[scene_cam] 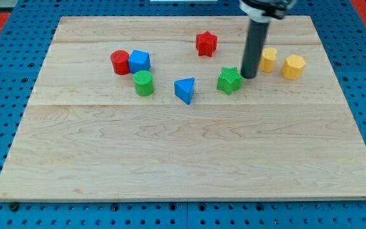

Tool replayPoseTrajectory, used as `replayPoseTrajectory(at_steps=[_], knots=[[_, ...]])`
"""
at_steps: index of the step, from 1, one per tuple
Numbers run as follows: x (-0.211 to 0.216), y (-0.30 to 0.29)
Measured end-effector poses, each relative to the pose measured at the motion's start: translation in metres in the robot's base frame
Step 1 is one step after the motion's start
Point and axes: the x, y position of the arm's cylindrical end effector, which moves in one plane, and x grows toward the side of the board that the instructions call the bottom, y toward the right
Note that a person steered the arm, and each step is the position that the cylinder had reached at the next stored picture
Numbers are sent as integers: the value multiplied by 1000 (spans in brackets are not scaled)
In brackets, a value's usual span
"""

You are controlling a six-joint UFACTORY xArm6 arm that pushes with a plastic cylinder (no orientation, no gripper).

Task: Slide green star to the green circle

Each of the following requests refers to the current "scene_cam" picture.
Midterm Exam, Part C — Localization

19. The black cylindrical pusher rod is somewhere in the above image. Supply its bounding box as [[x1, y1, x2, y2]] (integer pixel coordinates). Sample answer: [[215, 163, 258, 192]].
[[241, 20, 270, 79]]

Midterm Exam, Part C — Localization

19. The red cylinder block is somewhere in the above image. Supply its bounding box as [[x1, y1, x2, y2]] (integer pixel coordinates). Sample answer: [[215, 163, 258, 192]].
[[111, 50, 130, 75]]

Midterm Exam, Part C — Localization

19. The yellow hexagon block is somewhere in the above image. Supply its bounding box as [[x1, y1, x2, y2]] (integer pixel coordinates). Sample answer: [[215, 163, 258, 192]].
[[281, 55, 306, 80]]

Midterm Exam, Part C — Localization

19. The red star block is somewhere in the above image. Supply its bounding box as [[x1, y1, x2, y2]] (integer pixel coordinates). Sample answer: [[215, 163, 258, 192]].
[[196, 31, 218, 57]]

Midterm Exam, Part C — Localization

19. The wooden board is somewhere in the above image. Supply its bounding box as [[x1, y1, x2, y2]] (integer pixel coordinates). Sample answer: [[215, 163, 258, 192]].
[[0, 16, 366, 203]]

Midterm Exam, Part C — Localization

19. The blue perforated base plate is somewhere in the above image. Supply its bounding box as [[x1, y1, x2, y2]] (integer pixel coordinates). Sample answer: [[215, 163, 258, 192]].
[[0, 1, 366, 228]]

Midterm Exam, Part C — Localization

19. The green star block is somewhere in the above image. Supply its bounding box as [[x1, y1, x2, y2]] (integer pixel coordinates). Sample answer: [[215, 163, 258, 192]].
[[217, 67, 243, 95]]

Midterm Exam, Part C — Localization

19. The green cylinder block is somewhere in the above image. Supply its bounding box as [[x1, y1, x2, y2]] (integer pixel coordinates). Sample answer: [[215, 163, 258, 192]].
[[133, 70, 154, 97]]

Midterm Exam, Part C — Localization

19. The blue cube block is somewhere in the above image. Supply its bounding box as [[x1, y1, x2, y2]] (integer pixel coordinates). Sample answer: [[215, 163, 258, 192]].
[[128, 50, 151, 73]]

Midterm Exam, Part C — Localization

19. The blue triangle block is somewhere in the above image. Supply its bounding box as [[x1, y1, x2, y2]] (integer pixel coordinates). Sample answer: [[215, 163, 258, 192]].
[[174, 78, 195, 105]]

